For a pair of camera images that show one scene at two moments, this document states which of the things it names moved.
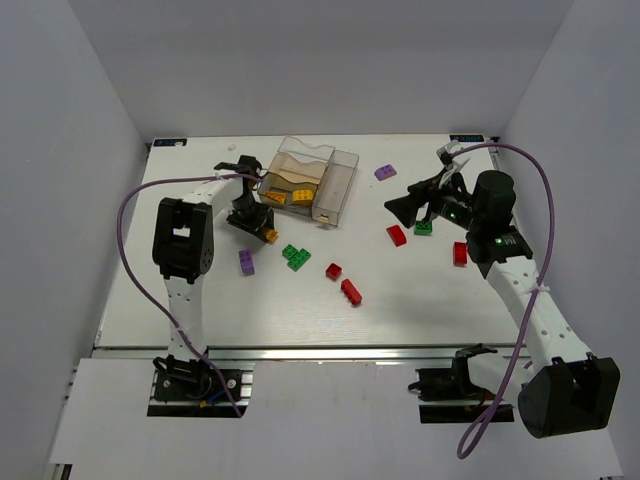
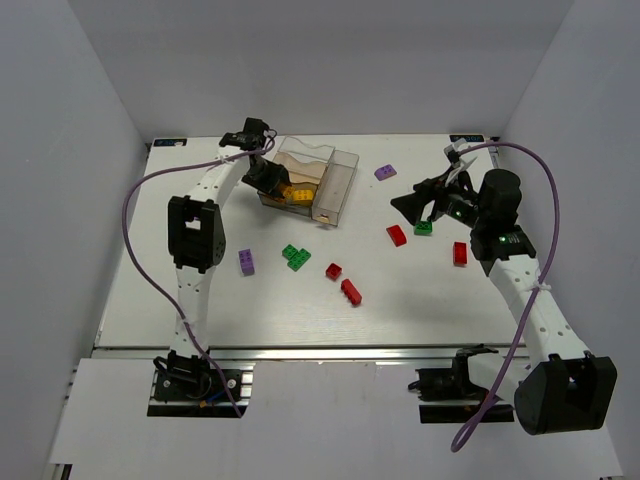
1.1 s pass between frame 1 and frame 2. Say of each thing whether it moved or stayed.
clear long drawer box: stayed
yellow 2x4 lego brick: moved
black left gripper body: moved
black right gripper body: stayed
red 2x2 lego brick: stayed
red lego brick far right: stayed
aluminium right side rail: stayed
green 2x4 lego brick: stayed
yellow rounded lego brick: stayed
